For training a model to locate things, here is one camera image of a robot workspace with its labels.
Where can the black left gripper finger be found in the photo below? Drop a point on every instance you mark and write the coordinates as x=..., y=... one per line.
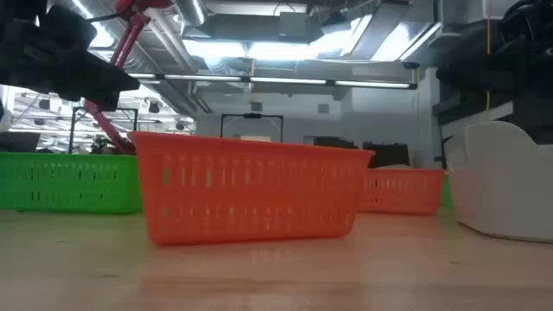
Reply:
x=112, y=80
x=103, y=100

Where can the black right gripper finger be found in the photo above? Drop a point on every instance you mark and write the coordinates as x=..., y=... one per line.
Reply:
x=453, y=72

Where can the green plastic basket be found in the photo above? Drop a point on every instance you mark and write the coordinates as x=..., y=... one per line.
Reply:
x=65, y=185
x=446, y=194

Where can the orange plastic basket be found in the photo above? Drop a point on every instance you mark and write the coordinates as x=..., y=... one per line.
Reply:
x=402, y=192
x=250, y=194

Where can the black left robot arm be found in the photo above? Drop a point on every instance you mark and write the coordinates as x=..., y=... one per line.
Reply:
x=19, y=9

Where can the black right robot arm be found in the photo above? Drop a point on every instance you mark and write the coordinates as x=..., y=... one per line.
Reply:
x=529, y=23

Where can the red desk lamp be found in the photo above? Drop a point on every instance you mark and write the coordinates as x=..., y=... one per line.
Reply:
x=129, y=36

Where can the dark monitor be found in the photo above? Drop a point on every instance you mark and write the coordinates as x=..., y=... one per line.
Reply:
x=389, y=154

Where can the grey plastic bin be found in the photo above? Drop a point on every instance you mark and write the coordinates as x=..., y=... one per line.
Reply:
x=501, y=185

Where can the long ceiling light bar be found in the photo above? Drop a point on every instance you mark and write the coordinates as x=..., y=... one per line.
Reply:
x=281, y=80

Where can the black metal frame stand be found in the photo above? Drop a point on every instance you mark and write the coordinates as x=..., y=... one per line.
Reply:
x=252, y=116

